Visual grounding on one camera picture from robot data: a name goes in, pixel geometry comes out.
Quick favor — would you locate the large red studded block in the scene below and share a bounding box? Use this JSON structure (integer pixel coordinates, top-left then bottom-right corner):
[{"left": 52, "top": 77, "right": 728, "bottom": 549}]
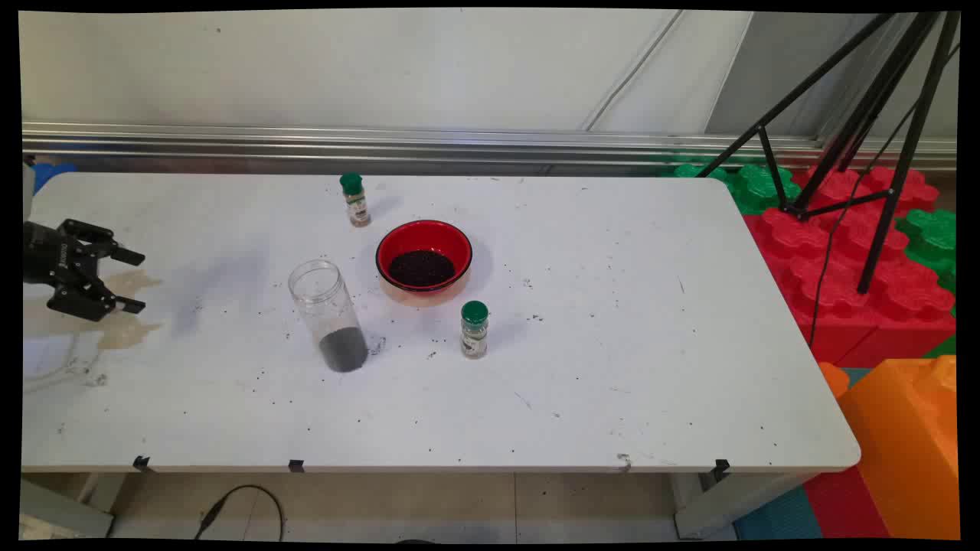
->
[{"left": 744, "top": 205, "right": 958, "bottom": 370}]

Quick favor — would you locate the large orange block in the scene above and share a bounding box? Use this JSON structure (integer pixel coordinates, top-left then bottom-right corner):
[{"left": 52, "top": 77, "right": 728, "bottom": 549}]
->
[{"left": 838, "top": 356, "right": 959, "bottom": 539}]

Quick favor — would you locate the red floor mat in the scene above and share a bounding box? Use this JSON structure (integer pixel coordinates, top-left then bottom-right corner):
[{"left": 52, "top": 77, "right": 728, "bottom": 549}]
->
[{"left": 802, "top": 465, "right": 890, "bottom": 539}]

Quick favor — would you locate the teal floor mat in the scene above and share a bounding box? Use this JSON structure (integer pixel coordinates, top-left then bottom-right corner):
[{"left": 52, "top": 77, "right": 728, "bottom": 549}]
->
[{"left": 733, "top": 486, "right": 824, "bottom": 540}]

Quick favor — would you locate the aluminium rail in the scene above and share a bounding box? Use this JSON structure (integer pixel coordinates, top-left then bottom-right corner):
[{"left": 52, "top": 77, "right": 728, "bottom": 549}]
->
[{"left": 23, "top": 121, "right": 958, "bottom": 173}]

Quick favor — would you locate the red bowl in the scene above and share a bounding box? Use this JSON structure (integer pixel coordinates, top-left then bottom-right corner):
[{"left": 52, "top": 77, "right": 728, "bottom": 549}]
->
[{"left": 374, "top": 220, "right": 473, "bottom": 308}]

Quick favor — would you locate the white table leg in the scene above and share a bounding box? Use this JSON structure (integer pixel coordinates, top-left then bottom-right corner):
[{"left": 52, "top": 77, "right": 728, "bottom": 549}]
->
[
  {"left": 674, "top": 471, "right": 820, "bottom": 539},
  {"left": 21, "top": 476, "right": 116, "bottom": 539}
]

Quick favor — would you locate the black floor cable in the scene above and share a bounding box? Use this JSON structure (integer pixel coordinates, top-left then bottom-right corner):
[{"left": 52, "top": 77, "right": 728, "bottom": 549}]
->
[{"left": 195, "top": 484, "right": 286, "bottom": 540}]

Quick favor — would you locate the black tripod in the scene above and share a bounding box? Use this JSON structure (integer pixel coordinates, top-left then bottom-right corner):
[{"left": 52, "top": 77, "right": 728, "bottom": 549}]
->
[{"left": 693, "top": 11, "right": 962, "bottom": 295}]

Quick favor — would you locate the green studded block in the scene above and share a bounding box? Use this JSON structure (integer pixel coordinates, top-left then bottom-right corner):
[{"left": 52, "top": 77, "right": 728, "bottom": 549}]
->
[
  {"left": 724, "top": 163, "right": 802, "bottom": 216},
  {"left": 660, "top": 157, "right": 730, "bottom": 184},
  {"left": 894, "top": 208, "right": 958, "bottom": 295}
]

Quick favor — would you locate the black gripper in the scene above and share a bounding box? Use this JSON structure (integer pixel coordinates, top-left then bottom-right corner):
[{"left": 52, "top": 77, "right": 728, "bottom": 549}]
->
[{"left": 23, "top": 220, "right": 146, "bottom": 322}]

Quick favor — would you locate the green-capped spice bottle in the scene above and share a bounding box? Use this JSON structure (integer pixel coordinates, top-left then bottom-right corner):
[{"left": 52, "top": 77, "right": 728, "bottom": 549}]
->
[
  {"left": 460, "top": 301, "right": 489, "bottom": 360},
  {"left": 339, "top": 173, "right": 372, "bottom": 228}
]

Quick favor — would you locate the thin black tripod cable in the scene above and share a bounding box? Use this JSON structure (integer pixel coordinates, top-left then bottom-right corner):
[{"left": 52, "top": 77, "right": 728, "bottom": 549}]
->
[{"left": 808, "top": 42, "right": 962, "bottom": 349}]

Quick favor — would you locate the black seeds heap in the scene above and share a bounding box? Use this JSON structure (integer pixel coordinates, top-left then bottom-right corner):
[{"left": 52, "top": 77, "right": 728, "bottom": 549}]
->
[
  {"left": 318, "top": 327, "right": 370, "bottom": 374},
  {"left": 387, "top": 249, "right": 457, "bottom": 290}
]

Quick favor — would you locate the clear plastic jar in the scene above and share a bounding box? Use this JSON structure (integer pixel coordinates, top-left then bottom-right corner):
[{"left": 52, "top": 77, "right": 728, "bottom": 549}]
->
[{"left": 288, "top": 259, "right": 370, "bottom": 374}]

